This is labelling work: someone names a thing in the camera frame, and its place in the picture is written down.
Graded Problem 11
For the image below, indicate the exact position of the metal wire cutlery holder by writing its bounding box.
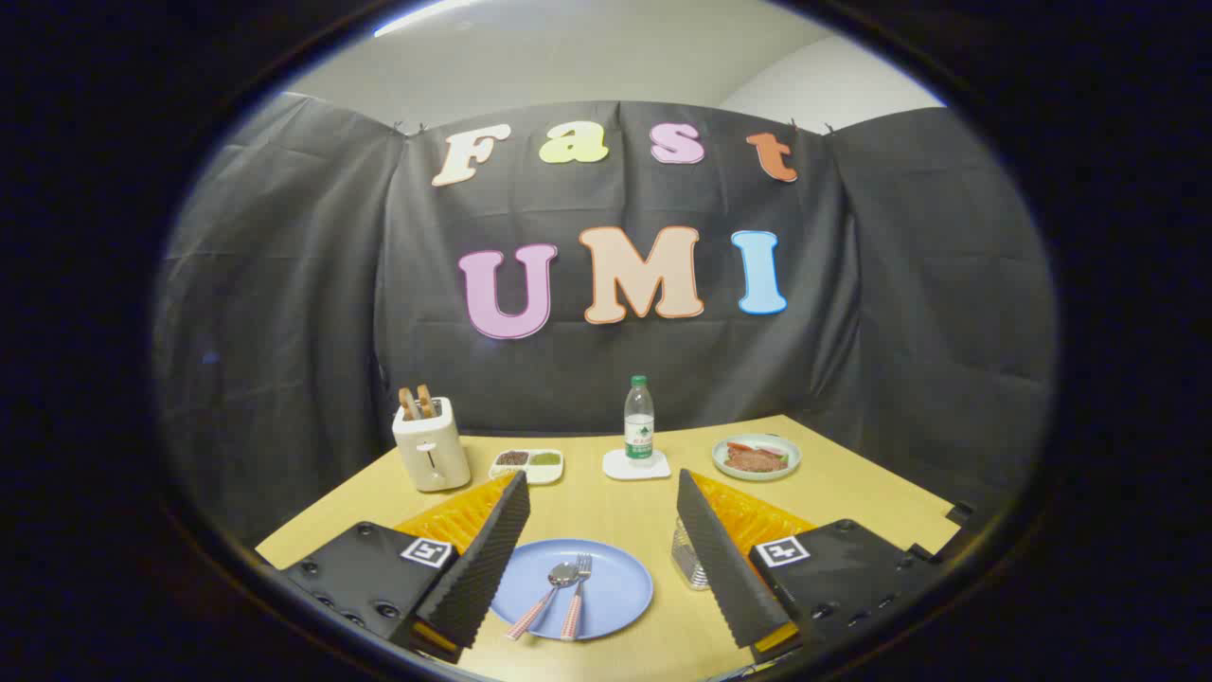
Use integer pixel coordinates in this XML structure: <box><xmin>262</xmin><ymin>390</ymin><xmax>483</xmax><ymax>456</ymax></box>
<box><xmin>671</xmin><ymin>516</ymin><xmax>711</xmax><ymax>591</ymax></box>

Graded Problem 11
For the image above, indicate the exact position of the white square coaster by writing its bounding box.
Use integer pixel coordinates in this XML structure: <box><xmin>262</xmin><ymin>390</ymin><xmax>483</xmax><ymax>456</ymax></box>
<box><xmin>602</xmin><ymin>449</ymin><xmax>671</xmax><ymax>481</ymax></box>

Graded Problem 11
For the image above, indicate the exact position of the pale green plate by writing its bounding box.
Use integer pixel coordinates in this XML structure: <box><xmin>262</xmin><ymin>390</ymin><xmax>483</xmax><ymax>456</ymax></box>
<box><xmin>712</xmin><ymin>434</ymin><xmax>802</xmax><ymax>482</ymax></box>

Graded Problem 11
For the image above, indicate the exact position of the sliced meat with vegetables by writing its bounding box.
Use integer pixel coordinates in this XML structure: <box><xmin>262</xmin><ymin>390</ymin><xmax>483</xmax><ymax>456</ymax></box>
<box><xmin>726</xmin><ymin>441</ymin><xmax>789</xmax><ymax>474</ymax></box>

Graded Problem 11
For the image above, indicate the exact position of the clear water bottle green cap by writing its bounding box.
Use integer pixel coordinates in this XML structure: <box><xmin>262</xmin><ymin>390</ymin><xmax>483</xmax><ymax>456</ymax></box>
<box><xmin>624</xmin><ymin>375</ymin><xmax>656</xmax><ymax>467</ymax></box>

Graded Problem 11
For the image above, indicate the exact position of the cream toaster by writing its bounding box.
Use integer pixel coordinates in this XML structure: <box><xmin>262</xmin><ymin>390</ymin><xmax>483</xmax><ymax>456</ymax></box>
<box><xmin>392</xmin><ymin>397</ymin><xmax>472</xmax><ymax>493</ymax></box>

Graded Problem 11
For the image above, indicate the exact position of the fork with red checked handle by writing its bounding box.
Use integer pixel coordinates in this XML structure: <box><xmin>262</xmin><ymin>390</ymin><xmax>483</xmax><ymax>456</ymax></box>
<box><xmin>560</xmin><ymin>554</ymin><xmax>594</xmax><ymax>642</ymax></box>

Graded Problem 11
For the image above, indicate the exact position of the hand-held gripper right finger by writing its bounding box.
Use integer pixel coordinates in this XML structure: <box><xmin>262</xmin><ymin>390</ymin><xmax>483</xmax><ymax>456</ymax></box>
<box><xmin>676</xmin><ymin>469</ymin><xmax>940</xmax><ymax>664</ymax></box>

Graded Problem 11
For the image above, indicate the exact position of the spoon with red checked handle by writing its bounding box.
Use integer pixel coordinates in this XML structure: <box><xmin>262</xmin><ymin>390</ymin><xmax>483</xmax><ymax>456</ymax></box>
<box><xmin>505</xmin><ymin>561</ymin><xmax>580</xmax><ymax>641</ymax></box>

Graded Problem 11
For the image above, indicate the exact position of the white divided seasoning dish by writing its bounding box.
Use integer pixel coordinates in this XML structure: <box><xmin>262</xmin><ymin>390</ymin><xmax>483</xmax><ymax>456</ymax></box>
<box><xmin>489</xmin><ymin>448</ymin><xmax>565</xmax><ymax>486</ymax></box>

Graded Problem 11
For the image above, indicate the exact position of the blue round plate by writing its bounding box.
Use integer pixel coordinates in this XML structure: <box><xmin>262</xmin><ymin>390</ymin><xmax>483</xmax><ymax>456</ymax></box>
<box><xmin>490</xmin><ymin>539</ymin><xmax>654</xmax><ymax>641</ymax></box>

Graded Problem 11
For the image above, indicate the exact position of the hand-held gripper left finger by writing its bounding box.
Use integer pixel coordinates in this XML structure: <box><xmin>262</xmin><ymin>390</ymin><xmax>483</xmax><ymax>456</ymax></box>
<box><xmin>281</xmin><ymin>471</ymin><xmax>531</xmax><ymax>664</ymax></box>

